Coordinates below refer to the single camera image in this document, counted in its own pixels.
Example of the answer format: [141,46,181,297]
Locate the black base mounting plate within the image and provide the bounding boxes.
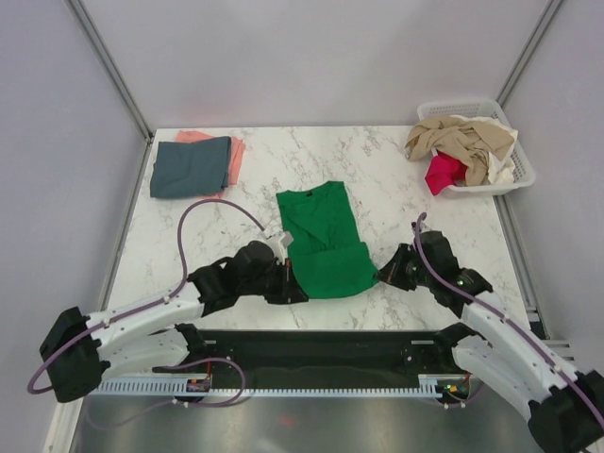
[184,330,464,388]

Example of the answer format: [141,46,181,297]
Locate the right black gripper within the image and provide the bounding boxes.
[374,243,435,291]

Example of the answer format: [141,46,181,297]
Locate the white slotted cable duct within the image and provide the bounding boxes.
[92,373,471,400]

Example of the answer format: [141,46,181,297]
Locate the green polo shirt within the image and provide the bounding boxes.
[276,181,378,299]

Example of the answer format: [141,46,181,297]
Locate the white plastic laundry basket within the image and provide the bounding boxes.
[417,97,535,198]

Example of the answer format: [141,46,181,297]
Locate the folded blue-grey t shirt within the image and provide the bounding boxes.
[149,136,231,199]

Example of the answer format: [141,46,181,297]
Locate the left aluminium frame post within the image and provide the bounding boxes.
[65,0,155,141]

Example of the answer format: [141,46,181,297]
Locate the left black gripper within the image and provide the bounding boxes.
[239,257,308,304]

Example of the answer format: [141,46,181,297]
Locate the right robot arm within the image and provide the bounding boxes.
[377,230,603,452]

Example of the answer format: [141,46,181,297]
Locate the right aluminium frame post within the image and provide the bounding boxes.
[496,0,566,108]

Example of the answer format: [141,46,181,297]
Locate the cream white t shirt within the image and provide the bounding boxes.
[448,114,518,187]

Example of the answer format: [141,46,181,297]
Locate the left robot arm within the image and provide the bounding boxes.
[40,241,309,403]

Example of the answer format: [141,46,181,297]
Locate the folded salmon t shirt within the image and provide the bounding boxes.
[176,130,246,188]

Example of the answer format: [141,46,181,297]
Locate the beige t shirt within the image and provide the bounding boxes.
[403,116,514,186]

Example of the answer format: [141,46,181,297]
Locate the magenta t shirt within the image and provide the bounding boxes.
[425,151,467,196]

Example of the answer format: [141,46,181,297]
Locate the aluminium frame post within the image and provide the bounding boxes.
[65,0,155,141]
[496,0,566,108]

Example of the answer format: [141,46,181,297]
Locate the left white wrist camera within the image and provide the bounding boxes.
[265,231,294,250]

